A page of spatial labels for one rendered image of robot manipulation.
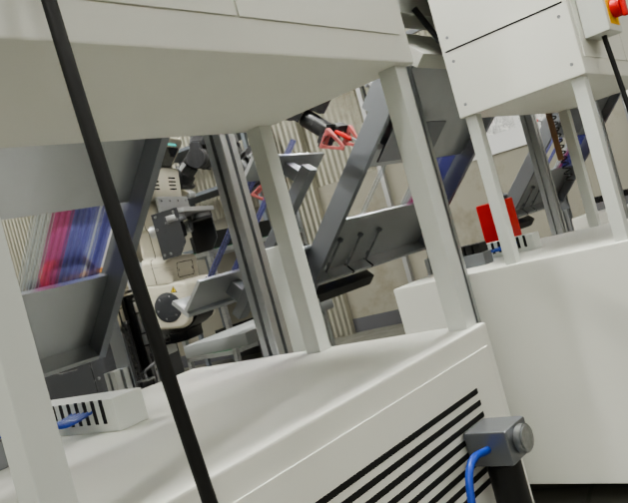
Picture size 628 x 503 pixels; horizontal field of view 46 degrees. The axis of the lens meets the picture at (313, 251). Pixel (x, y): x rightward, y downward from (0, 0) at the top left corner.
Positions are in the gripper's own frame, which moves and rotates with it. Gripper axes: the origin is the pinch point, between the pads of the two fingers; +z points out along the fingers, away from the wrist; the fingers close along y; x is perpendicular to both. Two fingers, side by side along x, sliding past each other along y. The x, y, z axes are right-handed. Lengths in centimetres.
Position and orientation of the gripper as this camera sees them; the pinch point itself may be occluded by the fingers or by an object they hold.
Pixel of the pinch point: (350, 145)
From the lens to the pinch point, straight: 233.2
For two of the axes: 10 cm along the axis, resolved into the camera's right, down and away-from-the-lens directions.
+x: -3.1, 8.3, 4.6
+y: 6.1, -2.0, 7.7
